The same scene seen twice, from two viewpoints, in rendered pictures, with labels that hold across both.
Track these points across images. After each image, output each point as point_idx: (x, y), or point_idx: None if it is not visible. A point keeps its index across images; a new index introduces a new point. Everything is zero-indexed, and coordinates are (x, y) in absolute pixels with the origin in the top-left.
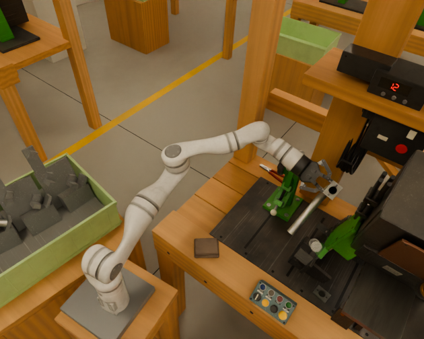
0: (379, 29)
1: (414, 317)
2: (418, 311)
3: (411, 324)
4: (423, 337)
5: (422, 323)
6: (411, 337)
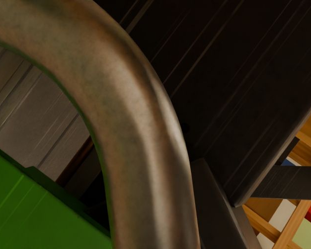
0: None
1: (31, 107)
2: (46, 91)
3: (17, 124)
4: (24, 138)
5: (37, 113)
6: (3, 150)
